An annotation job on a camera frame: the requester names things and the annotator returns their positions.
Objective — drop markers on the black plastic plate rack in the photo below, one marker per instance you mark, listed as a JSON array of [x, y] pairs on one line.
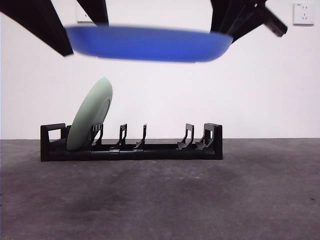
[[150, 153]]

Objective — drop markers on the white wall socket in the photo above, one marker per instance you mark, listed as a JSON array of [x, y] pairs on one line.
[[303, 15], [81, 18]]

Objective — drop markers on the pale green round plate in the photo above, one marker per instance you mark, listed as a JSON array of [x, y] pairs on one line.
[[90, 117]]

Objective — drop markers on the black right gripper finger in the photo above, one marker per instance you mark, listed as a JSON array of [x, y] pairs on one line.
[[240, 17], [216, 15]]

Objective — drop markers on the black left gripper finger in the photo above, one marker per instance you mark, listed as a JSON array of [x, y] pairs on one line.
[[93, 10], [37, 20]]

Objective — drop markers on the blue round plate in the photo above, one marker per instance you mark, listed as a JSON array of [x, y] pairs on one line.
[[150, 43]]

